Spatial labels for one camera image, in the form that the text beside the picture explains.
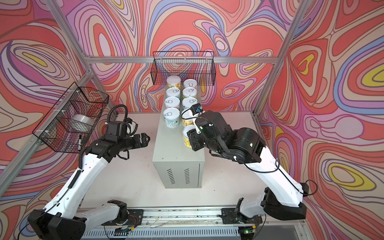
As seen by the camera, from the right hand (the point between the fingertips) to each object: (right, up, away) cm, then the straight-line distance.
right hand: (194, 136), depth 57 cm
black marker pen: (-56, -4, +14) cm, 58 cm away
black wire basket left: (-64, +2, +12) cm, 65 cm away
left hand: (-26, -2, +19) cm, 32 cm away
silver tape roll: (-55, +7, +16) cm, 58 cm away
